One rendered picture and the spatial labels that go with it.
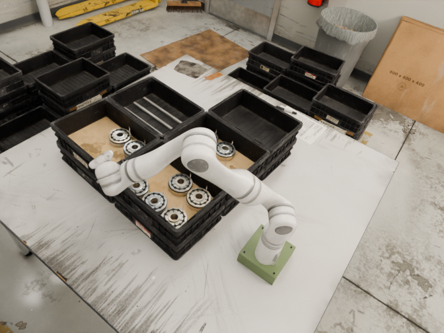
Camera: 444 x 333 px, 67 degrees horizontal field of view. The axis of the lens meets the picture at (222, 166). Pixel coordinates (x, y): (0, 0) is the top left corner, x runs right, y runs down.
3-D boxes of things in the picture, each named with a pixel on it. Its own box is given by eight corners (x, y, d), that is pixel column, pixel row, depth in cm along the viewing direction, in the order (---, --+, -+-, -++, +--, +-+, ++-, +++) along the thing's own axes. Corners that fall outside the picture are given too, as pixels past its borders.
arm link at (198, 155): (199, 150, 82) (258, 195, 97) (201, 122, 88) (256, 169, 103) (172, 164, 87) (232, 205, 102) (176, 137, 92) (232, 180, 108)
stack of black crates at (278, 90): (310, 125, 297) (323, 94, 272) (294, 143, 279) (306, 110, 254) (271, 106, 310) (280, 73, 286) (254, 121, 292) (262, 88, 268)
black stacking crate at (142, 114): (203, 128, 177) (205, 111, 169) (162, 156, 160) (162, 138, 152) (152, 94, 192) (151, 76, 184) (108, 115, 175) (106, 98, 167)
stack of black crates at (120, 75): (129, 86, 304) (125, 51, 280) (153, 100, 295) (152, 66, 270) (92, 106, 280) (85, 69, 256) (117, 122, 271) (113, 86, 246)
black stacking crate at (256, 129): (297, 140, 180) (303, 123, 172) (265, 168, 163) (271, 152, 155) (239, 105, 195) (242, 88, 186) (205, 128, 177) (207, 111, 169)
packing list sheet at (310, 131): (328, 127, 209) (328, 126, 208) (312, 146, 195) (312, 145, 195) (282, 104, 220) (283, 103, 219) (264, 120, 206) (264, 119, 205)
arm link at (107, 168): (94, 164, 112) (106, 188, 114) (90, 168, 98) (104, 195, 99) (115, 156, 114) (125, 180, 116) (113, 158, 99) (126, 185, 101)
